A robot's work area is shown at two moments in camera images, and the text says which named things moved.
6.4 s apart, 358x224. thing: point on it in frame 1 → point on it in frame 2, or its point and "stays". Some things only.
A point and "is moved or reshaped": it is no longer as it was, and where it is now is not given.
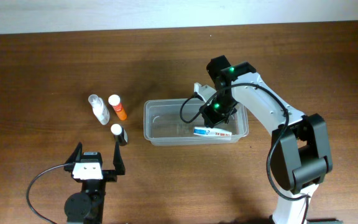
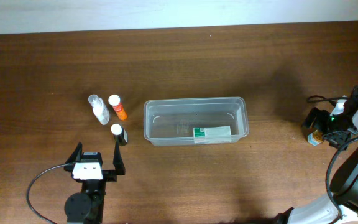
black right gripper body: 219,109 → 339,122
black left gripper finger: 118,162 stays
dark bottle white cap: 120,136 stays
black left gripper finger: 76,155 stays
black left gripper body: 108,175 stays
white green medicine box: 201,131 is moved or reshaped
